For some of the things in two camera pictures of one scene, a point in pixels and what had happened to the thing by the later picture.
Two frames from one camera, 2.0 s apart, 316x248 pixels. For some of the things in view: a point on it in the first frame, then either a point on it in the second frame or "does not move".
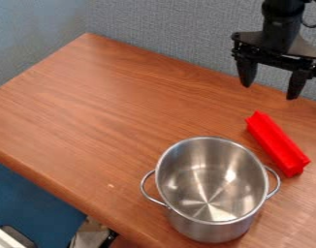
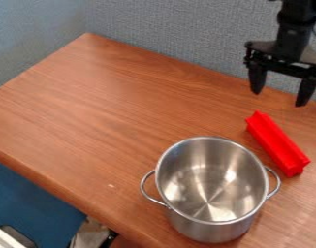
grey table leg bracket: [93, 235] does not move
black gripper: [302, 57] -> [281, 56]
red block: [275, 144] does not move
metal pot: [214, 182] does not move
